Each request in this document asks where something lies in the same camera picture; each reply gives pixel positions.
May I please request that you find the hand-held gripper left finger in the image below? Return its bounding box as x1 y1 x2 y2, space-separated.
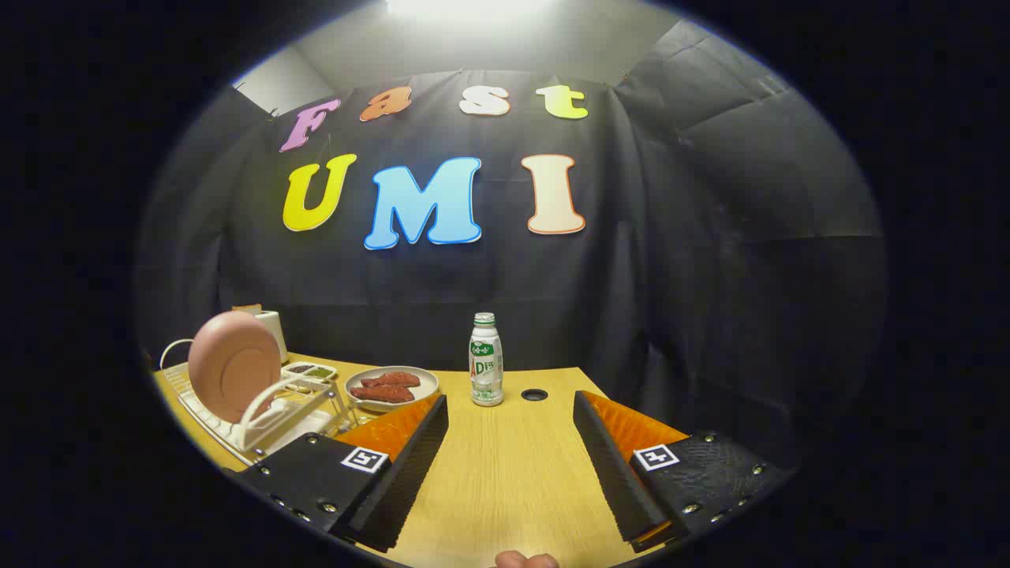
234 393 451 553

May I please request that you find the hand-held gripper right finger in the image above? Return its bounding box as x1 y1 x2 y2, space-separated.
572 390 794 555

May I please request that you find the white wire dish rack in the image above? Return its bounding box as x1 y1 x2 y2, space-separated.
159 338 356 466

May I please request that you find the pink plate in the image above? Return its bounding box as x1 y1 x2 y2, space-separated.
188 310 282 424

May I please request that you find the beige round dish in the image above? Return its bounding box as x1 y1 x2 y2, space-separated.
345 365 440 413

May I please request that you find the white drink bottle green cap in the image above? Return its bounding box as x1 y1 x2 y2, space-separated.
469 312 504 407

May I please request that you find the white divided bean tray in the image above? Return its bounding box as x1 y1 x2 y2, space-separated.
282 361 339 395

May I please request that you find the white toaster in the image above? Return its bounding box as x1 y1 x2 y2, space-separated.
251 309 290 364

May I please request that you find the black backdrop cloth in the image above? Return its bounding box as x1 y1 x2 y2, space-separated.
134 67 888 474

